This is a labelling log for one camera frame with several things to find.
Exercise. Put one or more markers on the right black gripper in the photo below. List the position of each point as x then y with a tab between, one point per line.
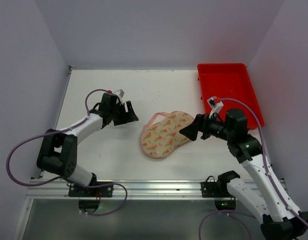
202	126

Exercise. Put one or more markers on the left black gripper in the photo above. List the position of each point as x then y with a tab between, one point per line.
122	113

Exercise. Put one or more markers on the floral mesh laundry bag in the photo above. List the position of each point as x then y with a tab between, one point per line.
160	136

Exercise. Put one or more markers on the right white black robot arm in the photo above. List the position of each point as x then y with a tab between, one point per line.
279	217

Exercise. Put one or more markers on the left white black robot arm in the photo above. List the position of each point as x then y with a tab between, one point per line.
59	150

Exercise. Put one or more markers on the red plastic tray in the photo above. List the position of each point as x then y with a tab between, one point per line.
227	80

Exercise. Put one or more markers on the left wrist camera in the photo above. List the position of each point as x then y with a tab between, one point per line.
119	93

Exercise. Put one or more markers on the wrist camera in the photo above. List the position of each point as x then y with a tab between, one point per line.
215	104
119	93

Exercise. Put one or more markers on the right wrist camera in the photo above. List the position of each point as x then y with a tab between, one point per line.
215	104

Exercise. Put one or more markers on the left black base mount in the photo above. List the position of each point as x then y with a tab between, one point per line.
90	197

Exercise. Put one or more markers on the aluminium mounting rail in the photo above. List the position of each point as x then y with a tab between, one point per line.
133	189

